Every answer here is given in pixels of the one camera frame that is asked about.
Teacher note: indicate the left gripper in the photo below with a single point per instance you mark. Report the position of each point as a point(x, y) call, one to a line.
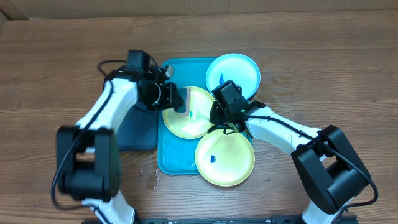
point(171, 98)

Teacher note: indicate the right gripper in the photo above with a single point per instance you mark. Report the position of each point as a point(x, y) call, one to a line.
point(214, 115)

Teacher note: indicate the green scrubbing sponge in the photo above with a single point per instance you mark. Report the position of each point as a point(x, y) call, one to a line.
point(183, 101)

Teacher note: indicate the yellow-green plate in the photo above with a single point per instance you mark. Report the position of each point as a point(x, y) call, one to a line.
point(196, 121)
point(224, 160)

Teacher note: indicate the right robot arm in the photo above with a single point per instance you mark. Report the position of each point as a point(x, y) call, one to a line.
point(331, 171)

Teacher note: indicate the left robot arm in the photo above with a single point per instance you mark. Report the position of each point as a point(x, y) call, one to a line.
point(88, 171)

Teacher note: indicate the black plastic tray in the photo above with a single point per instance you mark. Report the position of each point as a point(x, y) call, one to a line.
point(138, 130)

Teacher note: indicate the teal plastic tray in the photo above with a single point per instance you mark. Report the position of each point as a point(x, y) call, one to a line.
point(175, 155)

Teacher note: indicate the light blue plate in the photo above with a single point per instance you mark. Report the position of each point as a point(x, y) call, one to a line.
point(239, 68)

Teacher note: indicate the yellow-green plate front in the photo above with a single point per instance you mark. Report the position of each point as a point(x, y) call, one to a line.
point(224, 160)

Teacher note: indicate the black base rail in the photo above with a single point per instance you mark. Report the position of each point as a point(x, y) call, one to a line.
point(277, 219)

